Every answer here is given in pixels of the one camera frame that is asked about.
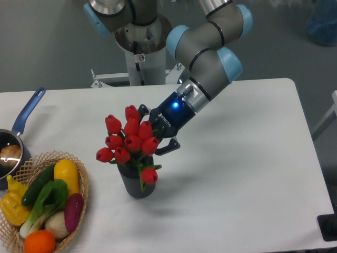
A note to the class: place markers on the blue handled saucepan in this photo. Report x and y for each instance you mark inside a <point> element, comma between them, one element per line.
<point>12,137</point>

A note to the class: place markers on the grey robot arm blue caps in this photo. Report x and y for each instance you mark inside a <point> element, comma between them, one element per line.
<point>202,51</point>

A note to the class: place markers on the yellow bell pepper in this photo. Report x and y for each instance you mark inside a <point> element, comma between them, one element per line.
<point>11,204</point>

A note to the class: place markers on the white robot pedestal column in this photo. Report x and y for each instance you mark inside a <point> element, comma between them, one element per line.
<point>145,51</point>

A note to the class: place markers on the orange fruit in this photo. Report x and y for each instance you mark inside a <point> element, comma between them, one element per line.
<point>40,241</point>

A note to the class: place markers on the purple sweet potato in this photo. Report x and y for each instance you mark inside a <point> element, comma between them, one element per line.
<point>73,211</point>

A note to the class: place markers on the brown bread roll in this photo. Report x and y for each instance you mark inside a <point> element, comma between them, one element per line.
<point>10,153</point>

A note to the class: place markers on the green cucumber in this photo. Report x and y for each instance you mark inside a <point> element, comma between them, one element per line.
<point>36,186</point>

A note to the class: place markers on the white metal base frame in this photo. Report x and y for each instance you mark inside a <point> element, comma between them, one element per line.
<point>177,75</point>

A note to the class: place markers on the white furniture leg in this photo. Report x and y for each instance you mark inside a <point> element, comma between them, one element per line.
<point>325,121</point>

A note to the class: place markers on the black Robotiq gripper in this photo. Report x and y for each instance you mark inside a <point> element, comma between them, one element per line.
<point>170,116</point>

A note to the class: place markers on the beige garlic bulb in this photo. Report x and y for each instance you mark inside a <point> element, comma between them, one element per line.
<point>56,225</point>

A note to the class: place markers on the dark grey ribbed vase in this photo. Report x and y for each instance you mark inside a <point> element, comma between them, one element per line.
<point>135,187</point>

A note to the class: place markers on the yellow squash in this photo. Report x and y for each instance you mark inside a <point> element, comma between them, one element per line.
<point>67,171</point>

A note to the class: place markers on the black device at table edge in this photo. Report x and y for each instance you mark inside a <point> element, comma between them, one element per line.
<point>327,224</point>

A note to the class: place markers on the green bok choy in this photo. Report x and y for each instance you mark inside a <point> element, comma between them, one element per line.
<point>50,200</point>

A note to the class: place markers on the blue translucent container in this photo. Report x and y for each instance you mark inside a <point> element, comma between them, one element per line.
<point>321,25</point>

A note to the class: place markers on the red tulip bouquet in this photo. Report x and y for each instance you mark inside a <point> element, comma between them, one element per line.
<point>133,144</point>

